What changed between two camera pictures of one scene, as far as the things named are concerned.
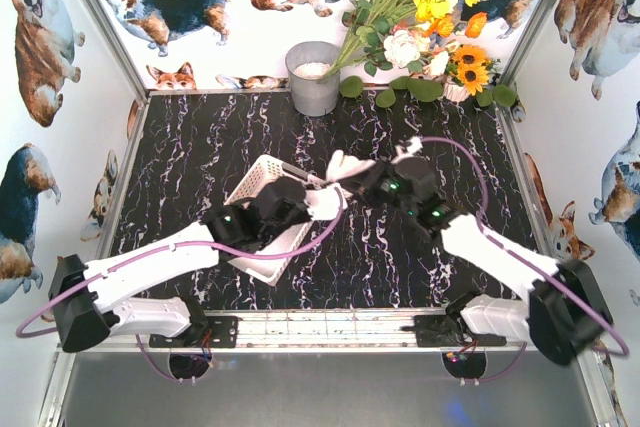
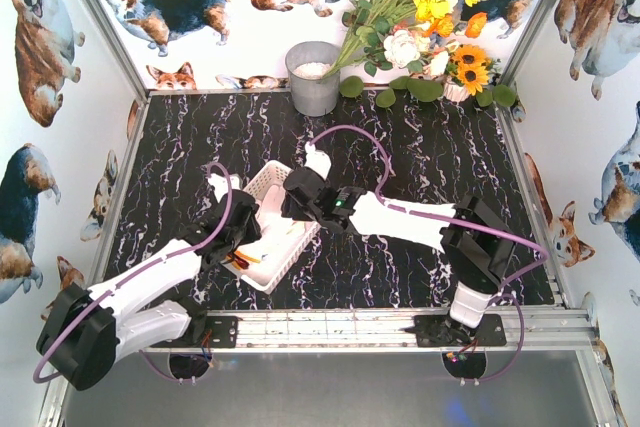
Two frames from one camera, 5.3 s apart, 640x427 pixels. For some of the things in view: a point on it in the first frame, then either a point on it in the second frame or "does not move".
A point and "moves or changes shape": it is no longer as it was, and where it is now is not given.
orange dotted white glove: (339, 166) moves or changes shape
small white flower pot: (455, 92) does not move
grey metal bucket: (306, 62) does not move
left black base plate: (216, 331) does not move
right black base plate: (443, 331) does not move
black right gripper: (364, 179) -> (296, 193)
